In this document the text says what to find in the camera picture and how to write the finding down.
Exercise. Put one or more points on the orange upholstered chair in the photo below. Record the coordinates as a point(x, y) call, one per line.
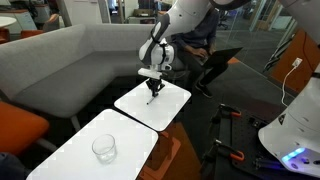
point(20, 126)

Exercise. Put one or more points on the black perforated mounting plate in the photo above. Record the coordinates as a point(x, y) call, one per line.
point(243, 140)

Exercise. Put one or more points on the low grey cabinet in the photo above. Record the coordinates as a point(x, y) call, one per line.
point(141, 18)

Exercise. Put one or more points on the grey corner sofa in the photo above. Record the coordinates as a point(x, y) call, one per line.
point(66, 66)

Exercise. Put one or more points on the grey and orange armchair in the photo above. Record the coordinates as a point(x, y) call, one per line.
point(51, 23)

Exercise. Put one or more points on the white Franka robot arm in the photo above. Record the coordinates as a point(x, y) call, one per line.
point(186, 16)

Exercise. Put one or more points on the orange table base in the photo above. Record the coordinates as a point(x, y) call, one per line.
point(166, 150)

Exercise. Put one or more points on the seated person in dark hoodie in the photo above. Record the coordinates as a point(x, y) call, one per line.
point(200, 33)

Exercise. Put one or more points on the white rounded side table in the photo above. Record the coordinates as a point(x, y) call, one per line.
point(66, 160)
point(160, 113)

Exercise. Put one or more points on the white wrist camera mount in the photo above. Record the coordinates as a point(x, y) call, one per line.
point(149, 73)

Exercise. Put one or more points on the dark blue rounded object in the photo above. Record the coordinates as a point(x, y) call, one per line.
point(11, 168)

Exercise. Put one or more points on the clear glass cup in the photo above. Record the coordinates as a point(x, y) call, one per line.
point(104, 150)

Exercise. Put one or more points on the black marker pen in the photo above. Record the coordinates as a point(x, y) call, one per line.
point(151, 100)

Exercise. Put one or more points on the black stand leg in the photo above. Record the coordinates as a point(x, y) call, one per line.
point(276, 55)

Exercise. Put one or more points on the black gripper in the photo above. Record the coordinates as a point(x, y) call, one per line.
point(155, 83)

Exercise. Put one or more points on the round white table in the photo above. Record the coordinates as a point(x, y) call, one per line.
point(6, 22)

